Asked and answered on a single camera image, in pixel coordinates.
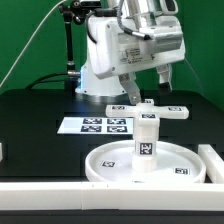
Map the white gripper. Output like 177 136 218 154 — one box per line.
88 16 185 105

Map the white cross-shaped table base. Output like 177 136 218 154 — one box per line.
105 99 189 119

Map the white round table top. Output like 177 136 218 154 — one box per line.
85 140 206 184

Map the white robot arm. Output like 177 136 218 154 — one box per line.
77 0 185 104

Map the white marker sheet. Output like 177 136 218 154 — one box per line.
57 117 133 135

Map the white right fence block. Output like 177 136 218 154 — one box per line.
198 144 224 184

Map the black cable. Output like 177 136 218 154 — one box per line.
25 72 81 90

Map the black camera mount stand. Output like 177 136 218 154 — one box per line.
59 0 102 94

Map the white cable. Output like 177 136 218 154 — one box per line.
0 0 68 88

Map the white front fence rail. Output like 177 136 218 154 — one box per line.
0 182 224 211

